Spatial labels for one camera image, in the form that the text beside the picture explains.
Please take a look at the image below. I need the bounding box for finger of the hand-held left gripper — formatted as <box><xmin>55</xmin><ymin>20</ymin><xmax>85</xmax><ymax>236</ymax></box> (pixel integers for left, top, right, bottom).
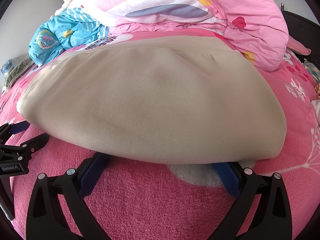
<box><xmin>0</xmin><ymin>132</ymin><xmax>50</xmax><ymax>162</ymax></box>
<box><xmin>0</xmin><ymin>120</ymin><xmax>32</xmax><ymax>143</ymax></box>

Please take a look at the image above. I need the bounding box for dark patterned cloth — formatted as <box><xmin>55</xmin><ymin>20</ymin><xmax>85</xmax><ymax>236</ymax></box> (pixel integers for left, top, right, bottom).
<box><xmin>4</xmin><ymin>57</ymin><xmax>34</xmax><ymax>89</ymax></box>

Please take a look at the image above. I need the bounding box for white cloth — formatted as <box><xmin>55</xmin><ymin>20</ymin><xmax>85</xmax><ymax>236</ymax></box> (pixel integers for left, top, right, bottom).
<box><xmin>310</xmin><ymin>100</ymin><xmax>320</xmax><ymax>120</ymax></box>

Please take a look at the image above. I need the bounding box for pink pillow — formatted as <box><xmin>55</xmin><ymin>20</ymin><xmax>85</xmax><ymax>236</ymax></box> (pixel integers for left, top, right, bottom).
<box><xmin>286</xmin><ymin>36</ymin><xmax>312</xmax><ymax>55</ymax></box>

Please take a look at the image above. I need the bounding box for clear plastic bag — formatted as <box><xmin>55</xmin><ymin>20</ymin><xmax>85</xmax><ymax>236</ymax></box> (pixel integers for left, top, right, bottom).
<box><xmin>0</xmin><ymin>59</ymin><xmax>18</xmax><ymax>80</ymax></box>

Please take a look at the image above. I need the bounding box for white fluffy plush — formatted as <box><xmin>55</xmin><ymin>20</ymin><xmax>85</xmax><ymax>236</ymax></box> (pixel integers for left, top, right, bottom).
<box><xmin>55</xmin><ymin>0</ymin><xmax>75</xmax><ymax>15</ymax></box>

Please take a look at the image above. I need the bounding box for pale patterned cloth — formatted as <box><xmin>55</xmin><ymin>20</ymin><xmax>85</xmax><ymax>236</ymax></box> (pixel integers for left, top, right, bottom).
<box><xmin>301</xmin><ymin>59</ymin><xmax>320</xmax><ymax>84</ymax></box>

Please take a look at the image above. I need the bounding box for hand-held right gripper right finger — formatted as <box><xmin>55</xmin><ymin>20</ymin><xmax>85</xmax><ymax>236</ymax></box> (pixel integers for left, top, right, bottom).
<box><xmin>207</xmin><ymin>161</ymin><xmax>293</xmax><ymax>240</ymax></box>

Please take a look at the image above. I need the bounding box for black chair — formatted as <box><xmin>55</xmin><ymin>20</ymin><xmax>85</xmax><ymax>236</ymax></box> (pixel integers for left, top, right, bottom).
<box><xmin>280</xmin><ymin>2</ymin><xmax>317</xmax><ymax>60</ymax></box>

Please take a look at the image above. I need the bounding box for pink and white quilt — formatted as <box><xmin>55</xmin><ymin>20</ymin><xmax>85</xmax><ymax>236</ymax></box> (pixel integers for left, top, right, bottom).
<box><xmin>67</xmin><ymin>0</ymin><xmax>289</xmax><ymax>73</ymax></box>

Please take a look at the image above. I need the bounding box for beige zip jacket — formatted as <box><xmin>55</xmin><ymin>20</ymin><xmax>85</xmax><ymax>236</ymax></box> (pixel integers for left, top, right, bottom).
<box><xmin>16</xmin><ymin>35</ymin><xmax>287</xmax><ymax>165</ymax></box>

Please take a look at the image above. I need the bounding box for pink fleece blanket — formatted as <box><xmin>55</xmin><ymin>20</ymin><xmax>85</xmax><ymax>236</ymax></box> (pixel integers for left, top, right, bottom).
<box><xmin>0</xmin><ymin>27</ymin><xmax>320</xmax><ymax>240</ymax></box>

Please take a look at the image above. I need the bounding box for blue patterned quilt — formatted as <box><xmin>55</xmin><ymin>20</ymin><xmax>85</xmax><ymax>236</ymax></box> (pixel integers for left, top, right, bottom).
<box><xmin>28</xmin><ymin>8</ymin><xmax>110</xmax><ymax>67</ymax></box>

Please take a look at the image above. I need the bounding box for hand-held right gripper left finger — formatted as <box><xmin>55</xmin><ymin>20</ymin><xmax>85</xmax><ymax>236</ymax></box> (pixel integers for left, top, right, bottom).
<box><xmin>26</xmin><ymin>152</ymin><xmax>115</xmax><ymax>240</ymax></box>

